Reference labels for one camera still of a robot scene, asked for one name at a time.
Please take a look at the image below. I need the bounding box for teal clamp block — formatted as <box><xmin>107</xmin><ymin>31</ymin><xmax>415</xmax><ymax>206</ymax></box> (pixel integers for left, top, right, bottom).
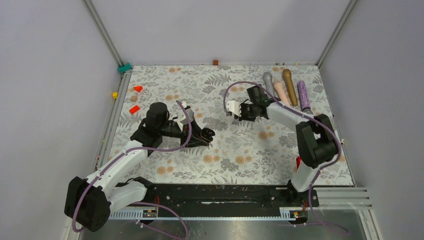
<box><xmin>117</xmin><ymin>62</ymin><xmax>132</xmax><ymax>74</ymax></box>

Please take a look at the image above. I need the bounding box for aluminium frame rail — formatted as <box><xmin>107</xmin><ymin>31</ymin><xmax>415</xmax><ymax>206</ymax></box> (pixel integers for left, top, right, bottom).
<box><xmin>82</xmin><ymin>0</ymin><xmax>133</xmax><ymax>75</ymax></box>

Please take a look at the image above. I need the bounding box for orange triangular block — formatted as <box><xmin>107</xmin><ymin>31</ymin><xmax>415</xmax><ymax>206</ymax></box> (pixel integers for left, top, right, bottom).
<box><xmin>133</xmin><ymin>85</ymin><xmax>143</xmax><ymax>93</ymax></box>

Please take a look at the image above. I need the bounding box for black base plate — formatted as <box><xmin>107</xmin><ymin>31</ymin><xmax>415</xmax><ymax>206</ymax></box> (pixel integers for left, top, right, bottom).
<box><xmin>143</xmin><ymin>184</ymin><xmax>320</xmax><ymax>218</ymax></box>

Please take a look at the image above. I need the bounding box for red plastic box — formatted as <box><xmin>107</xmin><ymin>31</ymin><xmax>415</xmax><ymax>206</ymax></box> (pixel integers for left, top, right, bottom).
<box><xmin>295</xmin><ymin>156</ymin><xmax>302</xmax><ymax>169</ymax></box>

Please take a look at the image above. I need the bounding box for floral patterned mat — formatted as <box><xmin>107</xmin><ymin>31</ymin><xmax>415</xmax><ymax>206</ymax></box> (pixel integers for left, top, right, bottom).
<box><xmin>101</xmin><ymin>64</ymin><xmax>355</xmax><ymax>186</ymax></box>

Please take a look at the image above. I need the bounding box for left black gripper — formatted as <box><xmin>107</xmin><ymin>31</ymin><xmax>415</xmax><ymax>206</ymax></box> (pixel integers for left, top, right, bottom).
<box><xmin>159</xmin><ymin>118</ymin><xmax>210</xmax><ymax>148</ymax></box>

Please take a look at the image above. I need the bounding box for gold toy microphone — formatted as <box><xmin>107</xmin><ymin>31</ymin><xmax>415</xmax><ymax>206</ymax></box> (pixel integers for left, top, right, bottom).
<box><xmin>282</xmin><ymin>68</ymin><xmax>298</xmax><ymax>107</ymax></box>

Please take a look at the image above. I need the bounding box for purple cable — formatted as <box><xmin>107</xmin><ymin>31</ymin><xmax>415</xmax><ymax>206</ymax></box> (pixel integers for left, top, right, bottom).
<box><xmin>71</xmin><ymin>99</ymin><xmax>194</xmax><ymax>240</ymax></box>
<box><xmin>223</xmin><ymin>81</ymin><xmax>351</xmax><ymax>237</ymax></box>

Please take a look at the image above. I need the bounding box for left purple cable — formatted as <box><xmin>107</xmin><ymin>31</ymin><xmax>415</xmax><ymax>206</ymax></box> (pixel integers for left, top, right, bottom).
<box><xmin>71</xmin><ymin>99</ymin><xmax>194</xmax><ymax>240</ymax></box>

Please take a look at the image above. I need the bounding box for red block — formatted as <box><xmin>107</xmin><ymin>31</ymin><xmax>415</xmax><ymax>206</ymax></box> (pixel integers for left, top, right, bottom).
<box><xmin>129</xmin><ymin>105</ymin><xmax>140</xmax><ymax>115</ymax></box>

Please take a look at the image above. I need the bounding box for purple glitter toy microphone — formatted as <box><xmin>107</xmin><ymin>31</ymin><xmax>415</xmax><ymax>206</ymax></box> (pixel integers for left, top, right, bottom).
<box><xmin>296</xmin><ymin>80</ymin><xmax>314</xmax><ymax>115</ymax></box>

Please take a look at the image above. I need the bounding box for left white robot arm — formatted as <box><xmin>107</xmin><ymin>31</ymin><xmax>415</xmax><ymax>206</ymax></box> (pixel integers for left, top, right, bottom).
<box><xmin>64</xmin><ymin>101</ymin><xmax>215</xmax><ymax>233</ymax></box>

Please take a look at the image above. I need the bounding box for pink toy microphone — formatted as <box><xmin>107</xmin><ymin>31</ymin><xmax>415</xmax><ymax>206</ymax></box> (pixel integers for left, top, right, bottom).
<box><xmin>273</xmin><ymin>80</ymin><xmax>291</xmax><ymax>107</ymax></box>

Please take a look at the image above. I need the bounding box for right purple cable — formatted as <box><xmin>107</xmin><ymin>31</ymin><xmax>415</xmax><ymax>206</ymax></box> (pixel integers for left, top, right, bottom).
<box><xmin>223</xmin><ymin>81</ymin><xmax>351</xmax><ymax>237</ymax></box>

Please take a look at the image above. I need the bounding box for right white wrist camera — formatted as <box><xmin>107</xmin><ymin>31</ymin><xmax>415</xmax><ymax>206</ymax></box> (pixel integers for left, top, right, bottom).
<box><xmin>224</xmin><ymin>100</ymin><xmax>241</xmax><ymax>117</ymax></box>

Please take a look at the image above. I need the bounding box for black earbud charging case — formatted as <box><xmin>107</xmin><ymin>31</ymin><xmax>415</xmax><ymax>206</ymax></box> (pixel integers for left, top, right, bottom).
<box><xmin>200</xmin><ymin>127</ymin><xmax>216</xmax><ymax>143</ymax></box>

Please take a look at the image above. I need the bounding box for grey toy microphone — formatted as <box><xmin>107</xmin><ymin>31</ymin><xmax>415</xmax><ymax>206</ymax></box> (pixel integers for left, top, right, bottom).
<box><xmin>262</xmin><ymin>71</ymin><xmax>278</xmax><ymax>98</ymax></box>

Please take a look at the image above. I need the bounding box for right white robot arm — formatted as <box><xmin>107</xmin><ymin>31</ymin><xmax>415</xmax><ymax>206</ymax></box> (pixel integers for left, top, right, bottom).
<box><xmin>226</xmin><ymin>85</ymin><xmax>342</xmax><ymax>206</ymax></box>

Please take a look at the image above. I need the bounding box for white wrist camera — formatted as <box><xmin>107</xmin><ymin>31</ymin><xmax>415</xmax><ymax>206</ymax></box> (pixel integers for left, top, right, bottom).
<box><xmin>175</xmin><ymin>105</ymin><xmax>194</xmax><ymax>131</ymax></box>
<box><xmin>224</xmin><ymin>100</ymin><xmax>241</xmax><ymax>117</ymax></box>

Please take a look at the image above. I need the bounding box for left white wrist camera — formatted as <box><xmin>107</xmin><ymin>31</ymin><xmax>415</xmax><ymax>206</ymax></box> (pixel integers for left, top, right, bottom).
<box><xmin>175</xmin><ymin>105</ymin><xmax>194</xmax><ymax>131</ymax></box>

